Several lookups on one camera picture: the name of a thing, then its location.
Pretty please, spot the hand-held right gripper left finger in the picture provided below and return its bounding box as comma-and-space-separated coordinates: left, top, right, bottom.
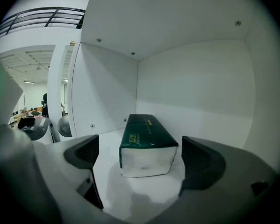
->
34, 134, 105, 210

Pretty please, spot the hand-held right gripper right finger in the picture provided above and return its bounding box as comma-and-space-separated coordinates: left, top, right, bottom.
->
178, 135, 280, 210

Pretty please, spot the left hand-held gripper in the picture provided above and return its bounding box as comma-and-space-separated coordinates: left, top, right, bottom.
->
0, 62, 73, 142

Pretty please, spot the dark green tissues pack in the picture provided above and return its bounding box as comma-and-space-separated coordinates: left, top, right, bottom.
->
119, 113, 179, 178

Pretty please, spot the white wall shelf unit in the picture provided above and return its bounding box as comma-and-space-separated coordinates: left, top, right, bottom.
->
67, 0, 280, 219

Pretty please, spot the coat rack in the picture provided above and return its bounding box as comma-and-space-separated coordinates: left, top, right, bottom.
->
21, 94, 29, 117

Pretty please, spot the black metal railing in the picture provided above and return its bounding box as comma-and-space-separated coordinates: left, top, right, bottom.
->
0, 7, 86, 39

